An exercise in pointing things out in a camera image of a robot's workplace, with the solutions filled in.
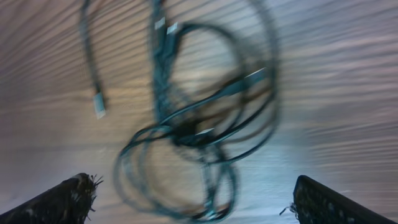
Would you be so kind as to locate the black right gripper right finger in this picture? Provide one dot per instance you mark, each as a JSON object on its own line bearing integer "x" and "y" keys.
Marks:
{"x": 315, "y": 203}

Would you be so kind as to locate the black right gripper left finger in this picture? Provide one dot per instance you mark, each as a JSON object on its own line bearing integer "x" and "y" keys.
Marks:
{"x": 69, "y": 202}

